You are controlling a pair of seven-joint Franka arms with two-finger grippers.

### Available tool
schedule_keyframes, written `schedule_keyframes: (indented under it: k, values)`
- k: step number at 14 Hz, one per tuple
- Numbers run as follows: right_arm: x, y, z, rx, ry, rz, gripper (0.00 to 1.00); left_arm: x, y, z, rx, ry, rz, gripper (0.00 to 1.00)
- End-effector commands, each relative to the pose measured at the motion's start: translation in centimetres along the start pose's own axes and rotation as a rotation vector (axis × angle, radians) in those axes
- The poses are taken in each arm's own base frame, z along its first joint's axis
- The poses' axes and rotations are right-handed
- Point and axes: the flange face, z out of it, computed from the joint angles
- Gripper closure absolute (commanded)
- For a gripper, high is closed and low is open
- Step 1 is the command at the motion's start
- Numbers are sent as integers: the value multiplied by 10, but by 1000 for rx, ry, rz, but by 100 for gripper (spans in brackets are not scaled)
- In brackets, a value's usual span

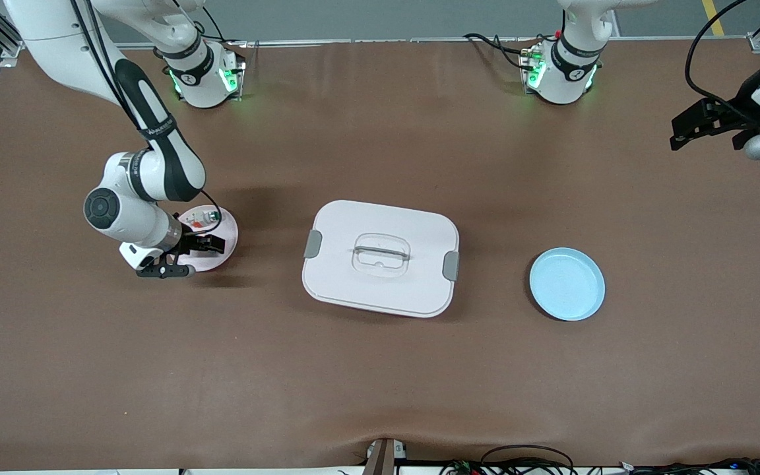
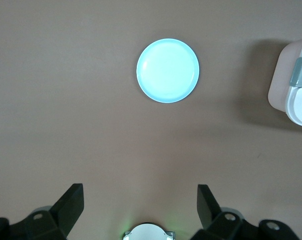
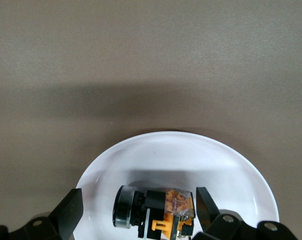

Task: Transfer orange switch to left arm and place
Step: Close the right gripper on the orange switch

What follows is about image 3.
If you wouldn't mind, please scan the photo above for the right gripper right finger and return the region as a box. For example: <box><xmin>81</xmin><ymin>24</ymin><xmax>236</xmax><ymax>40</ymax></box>
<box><xmin>192</xmin><ymin>186</ymin><xmax>299</xmax><ymax>240</ymax></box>

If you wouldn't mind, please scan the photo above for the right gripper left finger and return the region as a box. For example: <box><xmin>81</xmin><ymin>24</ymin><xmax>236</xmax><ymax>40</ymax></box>
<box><xmin>0</xmin><ymin>187</ymin><xmax>84</xmax><ymax>240</ymax></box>

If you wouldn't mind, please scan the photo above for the orange push-button switch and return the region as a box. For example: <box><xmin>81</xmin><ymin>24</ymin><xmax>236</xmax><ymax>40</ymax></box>
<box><xmin>112</xmin><ymin>185</ymin><xmax>197</xmax><ymax>240</ymax></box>

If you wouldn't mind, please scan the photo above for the white round plate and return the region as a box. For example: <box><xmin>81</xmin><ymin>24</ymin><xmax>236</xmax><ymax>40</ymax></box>
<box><xmin>73</xmin><ymin>131</ymin><xmax>280</xmax><ymax>240</ymax></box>

